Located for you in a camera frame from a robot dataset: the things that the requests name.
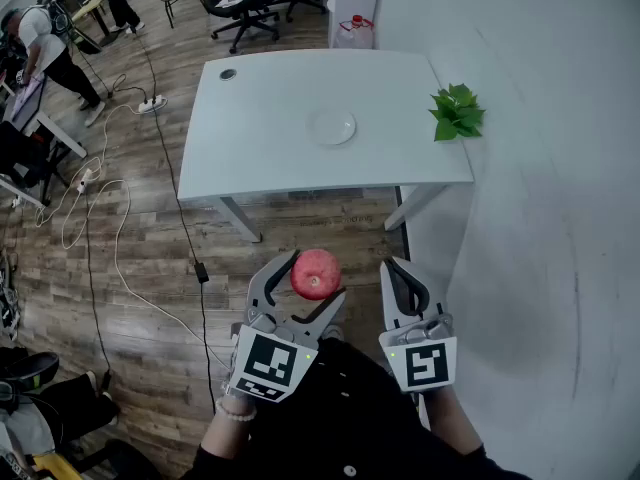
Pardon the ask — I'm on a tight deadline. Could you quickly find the person's left forearm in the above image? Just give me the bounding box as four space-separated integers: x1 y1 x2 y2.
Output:
199 385 259 462

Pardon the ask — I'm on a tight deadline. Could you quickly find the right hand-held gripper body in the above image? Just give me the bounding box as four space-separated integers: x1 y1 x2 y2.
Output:
378 311 459 393

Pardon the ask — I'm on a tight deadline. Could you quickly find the white power strip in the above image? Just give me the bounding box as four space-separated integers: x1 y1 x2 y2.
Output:
137 95 169 115

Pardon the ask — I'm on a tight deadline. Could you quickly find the white desk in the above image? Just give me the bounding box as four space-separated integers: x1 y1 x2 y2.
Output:
0 75 89 159

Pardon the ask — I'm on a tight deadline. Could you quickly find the black power cable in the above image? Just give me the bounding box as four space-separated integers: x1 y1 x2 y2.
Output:
133 27 217 414

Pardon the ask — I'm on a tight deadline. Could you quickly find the thin black cable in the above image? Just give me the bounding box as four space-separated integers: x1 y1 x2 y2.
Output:
82 187 114 392

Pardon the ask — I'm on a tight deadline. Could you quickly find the wooden table black leg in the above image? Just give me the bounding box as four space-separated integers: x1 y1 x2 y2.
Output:
69 0 117 49

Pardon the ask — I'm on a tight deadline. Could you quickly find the person's black clothing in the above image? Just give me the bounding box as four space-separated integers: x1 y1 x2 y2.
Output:
179 337 532 480

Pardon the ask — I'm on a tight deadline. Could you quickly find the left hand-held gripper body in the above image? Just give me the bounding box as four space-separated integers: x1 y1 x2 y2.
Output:
227 309 346 403

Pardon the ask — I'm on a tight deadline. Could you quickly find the white table leg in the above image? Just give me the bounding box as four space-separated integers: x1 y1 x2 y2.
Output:
383 184 448 232

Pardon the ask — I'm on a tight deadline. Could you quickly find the person's right forearm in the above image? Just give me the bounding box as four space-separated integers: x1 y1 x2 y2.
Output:
417 385 484 457

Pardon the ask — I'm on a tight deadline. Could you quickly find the white bead bracelet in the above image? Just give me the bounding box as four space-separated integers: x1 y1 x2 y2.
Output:
214 398 258 423

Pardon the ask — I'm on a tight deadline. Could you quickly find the green potted plant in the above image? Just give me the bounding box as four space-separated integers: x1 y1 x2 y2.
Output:
428 83 487 143

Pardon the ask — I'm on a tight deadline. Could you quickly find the red apple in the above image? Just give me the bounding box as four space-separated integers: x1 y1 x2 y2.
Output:
290 248 343 302

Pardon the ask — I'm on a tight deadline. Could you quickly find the clear water jug red cap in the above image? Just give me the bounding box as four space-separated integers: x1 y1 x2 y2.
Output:
333 14 376 50

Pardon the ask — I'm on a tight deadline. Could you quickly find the white cable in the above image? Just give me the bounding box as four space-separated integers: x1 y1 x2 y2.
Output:
34 102 232 369

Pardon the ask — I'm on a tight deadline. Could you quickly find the white round plate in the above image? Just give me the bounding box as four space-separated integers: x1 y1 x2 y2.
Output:
306 109 358 147

